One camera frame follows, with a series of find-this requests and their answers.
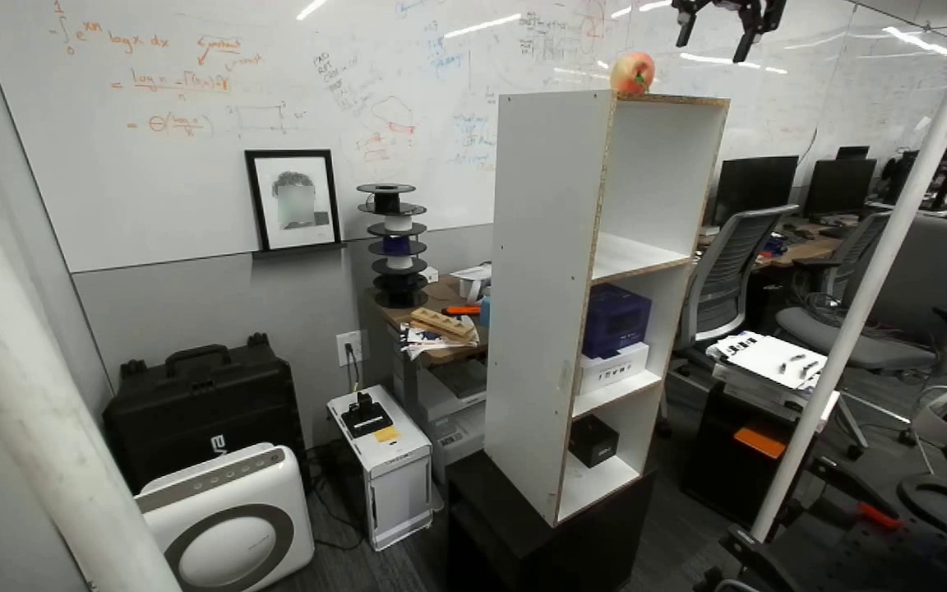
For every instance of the blue storage box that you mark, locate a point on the blue storage box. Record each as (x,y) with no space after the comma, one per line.
(614,321)

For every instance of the white round air purifier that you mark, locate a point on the white round air purifier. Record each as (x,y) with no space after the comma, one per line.
(227,522)

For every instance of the flat wooden block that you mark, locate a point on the flat wooden block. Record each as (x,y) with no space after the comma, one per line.
(441,321)

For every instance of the white computer tower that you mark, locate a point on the white computer tower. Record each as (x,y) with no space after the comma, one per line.
(386,472)

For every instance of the white wall outlet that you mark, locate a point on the white wall outlet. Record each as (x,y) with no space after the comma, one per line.
(351,346)

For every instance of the blue filament spool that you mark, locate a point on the blue filament spool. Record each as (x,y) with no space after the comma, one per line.
(400,254)

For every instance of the white flat tray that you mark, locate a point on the white flat tray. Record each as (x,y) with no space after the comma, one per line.
(770,358)

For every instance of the black case orange label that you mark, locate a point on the black case orange label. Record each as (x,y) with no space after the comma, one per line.
(731,454)

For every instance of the white mug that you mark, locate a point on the white mug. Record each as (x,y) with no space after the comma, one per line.
(475,281)

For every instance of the small black device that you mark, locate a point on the small black device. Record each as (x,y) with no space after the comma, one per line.
(366,414)

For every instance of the orange pear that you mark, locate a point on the orange pear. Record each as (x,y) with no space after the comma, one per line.
(633,74)

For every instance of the black computer monitor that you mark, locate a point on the black computer monitor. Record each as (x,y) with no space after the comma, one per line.
(841,184)
(758,184)

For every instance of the thick white pole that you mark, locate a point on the thick white pole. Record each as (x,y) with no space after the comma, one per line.
(24,404)

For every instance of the white labelled box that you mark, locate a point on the white labelled box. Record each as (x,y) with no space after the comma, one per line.
(610,368)

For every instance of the cluttered wooden desk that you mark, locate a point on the cluttered wooden desk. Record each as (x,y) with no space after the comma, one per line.
(434,372)

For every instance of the black framed portrait picture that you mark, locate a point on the black framed portrait picture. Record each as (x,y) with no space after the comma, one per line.
(294,201)

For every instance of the grey empty filament spool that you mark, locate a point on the grey empty filament spool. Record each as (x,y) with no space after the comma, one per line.
(386,199)

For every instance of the black hard carrying case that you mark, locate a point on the black hard carrying case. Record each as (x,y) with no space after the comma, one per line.
(201,408)

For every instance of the thin white pole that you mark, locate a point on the thin white pole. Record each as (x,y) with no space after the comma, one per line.
(879,252)

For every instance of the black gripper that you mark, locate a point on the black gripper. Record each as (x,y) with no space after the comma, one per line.
(729,8)

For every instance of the small black box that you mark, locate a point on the small black box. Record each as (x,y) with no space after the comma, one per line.
(593,442)

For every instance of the grey padded office chair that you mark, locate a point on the grey padded office chair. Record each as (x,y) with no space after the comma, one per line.
(911,284)

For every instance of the whiteboard with writing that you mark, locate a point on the whiteboard with writing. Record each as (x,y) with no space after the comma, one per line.
(221,118)

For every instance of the black base cabinet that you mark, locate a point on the black base cabinet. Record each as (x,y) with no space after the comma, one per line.
(539,545)

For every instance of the grey mesh office chair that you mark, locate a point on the grey mesh office chair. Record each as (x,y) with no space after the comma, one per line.
(739,263)

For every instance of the white open shelf cabinet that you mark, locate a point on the white open shelf cabinet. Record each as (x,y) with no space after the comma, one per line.
(544,298)

